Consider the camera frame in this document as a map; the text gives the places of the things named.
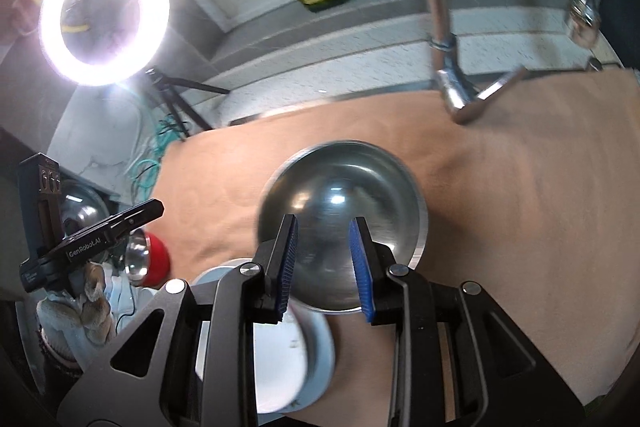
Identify person's left hand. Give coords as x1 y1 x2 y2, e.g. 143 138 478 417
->
36 261 118 360

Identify glass pot lid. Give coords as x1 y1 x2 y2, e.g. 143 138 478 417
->
59 183 111 240

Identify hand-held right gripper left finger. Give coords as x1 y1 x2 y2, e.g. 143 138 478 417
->
57 213 301 427

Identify black tripod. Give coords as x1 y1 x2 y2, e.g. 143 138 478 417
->
142 67 231 142

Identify small steel bowl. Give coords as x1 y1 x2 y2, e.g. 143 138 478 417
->
124 229 172 289

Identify chrome faucet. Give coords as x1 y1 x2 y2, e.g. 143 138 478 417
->
405 0 531 125

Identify white leaf print plate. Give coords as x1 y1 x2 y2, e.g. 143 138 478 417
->
252 322 311 413

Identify large steel bowl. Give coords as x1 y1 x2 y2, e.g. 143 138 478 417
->
256 138 430 314

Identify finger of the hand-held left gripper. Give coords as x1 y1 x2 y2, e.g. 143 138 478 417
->
106 199 166 242

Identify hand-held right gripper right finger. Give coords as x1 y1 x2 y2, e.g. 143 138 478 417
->
348 217 586 427

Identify large floral deep plate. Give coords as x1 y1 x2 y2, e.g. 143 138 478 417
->
191 258 337 413

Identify white ring light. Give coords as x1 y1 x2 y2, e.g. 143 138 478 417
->
39 0 171 86

